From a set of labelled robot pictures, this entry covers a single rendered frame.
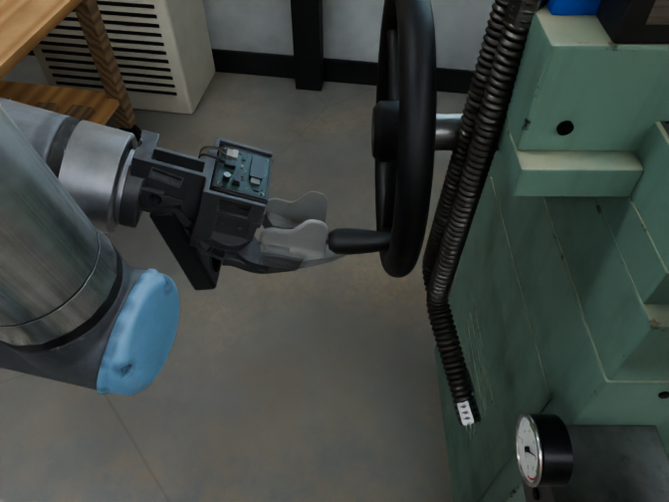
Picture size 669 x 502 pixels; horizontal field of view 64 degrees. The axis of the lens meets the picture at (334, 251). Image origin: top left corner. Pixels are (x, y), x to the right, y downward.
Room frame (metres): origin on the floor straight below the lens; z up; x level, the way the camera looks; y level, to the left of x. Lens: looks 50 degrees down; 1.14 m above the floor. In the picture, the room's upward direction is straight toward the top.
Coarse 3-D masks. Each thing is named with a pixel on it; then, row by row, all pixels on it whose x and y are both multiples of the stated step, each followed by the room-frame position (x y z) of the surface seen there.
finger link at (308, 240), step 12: (276, 228) 0.33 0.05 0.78; (300, 228) 0.33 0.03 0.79; (312, 228) 0.33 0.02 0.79; (324, 228) 0.33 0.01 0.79; (264, 240) 0.33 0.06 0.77; (276, 240) 0.33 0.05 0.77; (288, 240) 0.33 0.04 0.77; (300, 240) 0.33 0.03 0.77; (312, 240) 0.33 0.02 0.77; (324, 240) 0.33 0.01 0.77; (276, 252) 0.32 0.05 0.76; (288, 252) 0.32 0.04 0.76; (300, 252) 0.33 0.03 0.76; (312, 252) 0.33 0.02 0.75; (324, 252) 0.33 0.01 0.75; (312, 264) 0.32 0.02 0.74
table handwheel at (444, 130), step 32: (384, 0) 0.54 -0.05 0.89; (416, 0) 0.41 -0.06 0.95; (384, 32) 0.55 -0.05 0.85; (416, 32) 0.38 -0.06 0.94; (384, 64) 0.56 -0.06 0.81; (416, 64) 0.36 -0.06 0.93; (384, 96) 0.55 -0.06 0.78; (416, 96) 0.34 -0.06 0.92; (384, 128) 0.41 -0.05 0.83; (416, 128) 0.32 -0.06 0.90; (448, 128) 0.42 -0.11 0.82; (384, 160) 0.41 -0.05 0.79; (416, 160) 0.31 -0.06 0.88; (384, 192) 0.47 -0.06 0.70; (416, 192) 0.30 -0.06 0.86; (384, 224) 0.42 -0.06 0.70; (416, 224) 0.29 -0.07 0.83; (384, 256) 0.34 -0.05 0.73; (416, 256) 0.30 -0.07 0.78
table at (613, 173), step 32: (512, 160) 0.33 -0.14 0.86; (544, 160) 0.32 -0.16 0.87; (576, 160) 0.32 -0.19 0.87; (608, 160) 0.32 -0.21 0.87; (640, 160) 0.32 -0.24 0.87; (512, 192) 0.31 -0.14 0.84; (544, 192) 0.31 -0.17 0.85; (576, 192) 0.31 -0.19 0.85; (608, 192) 0.31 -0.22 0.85; (640, 192) 0.30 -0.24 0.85
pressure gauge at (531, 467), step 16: (528, 416) 0.20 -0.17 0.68; (544, 416) 0.20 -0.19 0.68; (528, 432) 0.19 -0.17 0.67; (544, 432) 0.18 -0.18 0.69; (560, 432) 0.18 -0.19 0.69; (544, 448) 0.17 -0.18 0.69; (560, 448) 0.17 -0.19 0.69; (528, 464) 0.17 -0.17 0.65; (544, 464) 0.15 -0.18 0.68; (560, 464) 0.15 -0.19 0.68; (528, 480) 0.15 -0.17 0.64; (544, 480) 0.15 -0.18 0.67; (560, 480) 0.15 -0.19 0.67
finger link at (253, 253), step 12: (228, 252) 0.31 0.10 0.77; (240, 252) 0.31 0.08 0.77; (252, 252) 0.31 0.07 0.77; (264, 252) 0.32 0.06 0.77; (228, 264) 0.31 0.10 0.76; (240, 264) 0.30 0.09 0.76; (252, 264) 0.30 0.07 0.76; (264, 264) 0.31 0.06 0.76; (276, 264) 0.31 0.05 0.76; (288, 264) 0.32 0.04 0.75; (300, 264) 0.32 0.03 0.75
